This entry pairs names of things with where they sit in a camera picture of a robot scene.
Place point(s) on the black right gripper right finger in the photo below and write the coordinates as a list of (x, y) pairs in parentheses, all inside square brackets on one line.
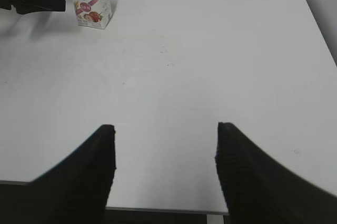
[(258, 189)]

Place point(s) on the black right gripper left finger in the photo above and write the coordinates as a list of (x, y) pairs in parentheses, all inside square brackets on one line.
[(74, 191)]

